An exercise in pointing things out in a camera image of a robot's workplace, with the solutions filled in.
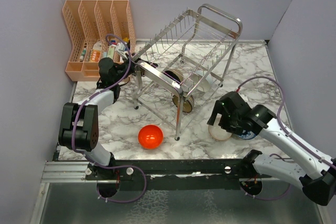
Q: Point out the beige speckled bowl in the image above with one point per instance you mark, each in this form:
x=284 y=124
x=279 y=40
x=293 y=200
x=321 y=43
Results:
x=219 y=134

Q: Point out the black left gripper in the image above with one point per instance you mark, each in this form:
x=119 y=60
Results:
x=133 y=67

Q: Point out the dark patterned cream-inside bowl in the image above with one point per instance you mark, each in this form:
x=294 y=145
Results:
x=188 y=104

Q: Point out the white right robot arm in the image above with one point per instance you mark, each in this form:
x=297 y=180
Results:
x=312 y=170

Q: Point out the white blue tube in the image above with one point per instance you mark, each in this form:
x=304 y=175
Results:
x=111 y=49

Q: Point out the red bowl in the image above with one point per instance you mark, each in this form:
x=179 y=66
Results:
x=150 y=136

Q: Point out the peach plastic file organizer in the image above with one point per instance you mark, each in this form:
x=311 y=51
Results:
x=89 y=21

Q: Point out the black bowl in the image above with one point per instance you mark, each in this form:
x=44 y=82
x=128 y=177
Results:
x=175 y=75

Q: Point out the steel wire dish rack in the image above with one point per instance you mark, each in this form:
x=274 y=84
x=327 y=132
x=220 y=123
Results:
x=203 y=39

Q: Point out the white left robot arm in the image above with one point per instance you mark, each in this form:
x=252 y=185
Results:
x=79 y=125

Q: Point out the small green white tube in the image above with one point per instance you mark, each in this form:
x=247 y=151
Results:
x=83 y=54

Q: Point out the black aluminium frame rail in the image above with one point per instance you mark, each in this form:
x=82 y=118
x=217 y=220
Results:
x=189 y=174

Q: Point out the blue and white bowl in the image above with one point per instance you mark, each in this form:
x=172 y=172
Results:
x=247 y=135

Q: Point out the orange white packet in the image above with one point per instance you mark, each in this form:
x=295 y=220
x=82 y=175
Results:
x=95 y=52

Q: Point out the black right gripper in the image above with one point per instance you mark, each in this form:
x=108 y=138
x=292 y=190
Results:
x=235 y=129

